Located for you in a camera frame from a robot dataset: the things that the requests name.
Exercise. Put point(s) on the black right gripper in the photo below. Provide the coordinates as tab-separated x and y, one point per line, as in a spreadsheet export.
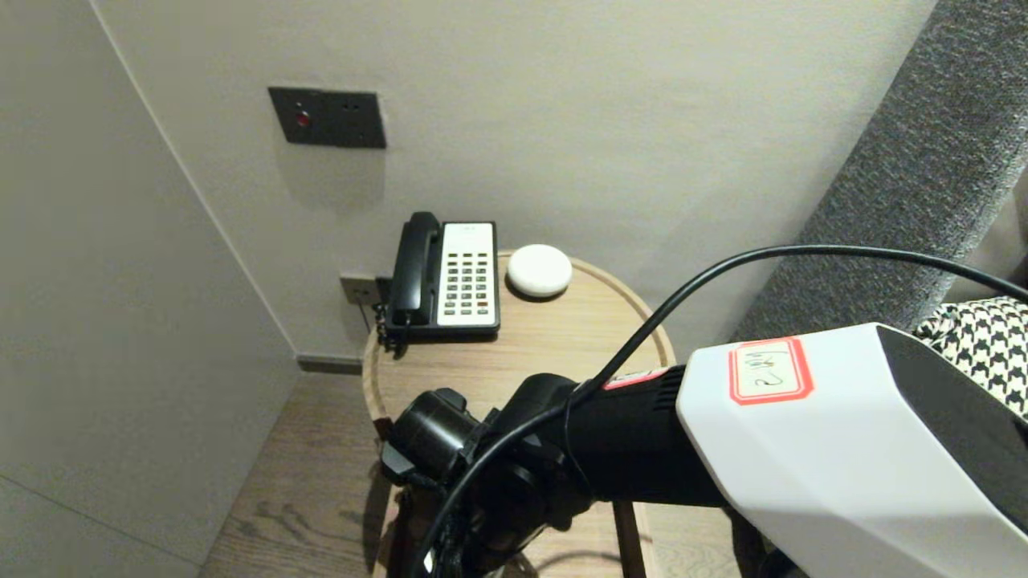
438	437

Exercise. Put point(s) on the curved wooden table drawer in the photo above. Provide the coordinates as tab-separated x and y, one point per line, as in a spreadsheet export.
594	546

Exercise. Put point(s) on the round wooden side table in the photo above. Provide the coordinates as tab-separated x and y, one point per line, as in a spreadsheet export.
522	353

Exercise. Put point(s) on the black white desk telephone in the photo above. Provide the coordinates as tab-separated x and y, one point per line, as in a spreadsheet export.
470	273

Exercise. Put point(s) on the black telephone handset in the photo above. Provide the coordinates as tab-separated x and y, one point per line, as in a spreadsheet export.
414	265

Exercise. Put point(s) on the white pebble-shaped device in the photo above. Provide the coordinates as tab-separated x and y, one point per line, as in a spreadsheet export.
540	271

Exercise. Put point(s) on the grey fabric headboard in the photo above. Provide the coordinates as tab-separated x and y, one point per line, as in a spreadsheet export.
923	160

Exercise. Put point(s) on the black white houndstooth pillow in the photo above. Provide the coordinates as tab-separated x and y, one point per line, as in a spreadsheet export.
996	345

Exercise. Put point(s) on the beige wall socket plate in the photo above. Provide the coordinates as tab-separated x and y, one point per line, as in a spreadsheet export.
357	291

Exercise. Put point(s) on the dark wall switch panel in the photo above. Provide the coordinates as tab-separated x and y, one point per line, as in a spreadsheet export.
337	120

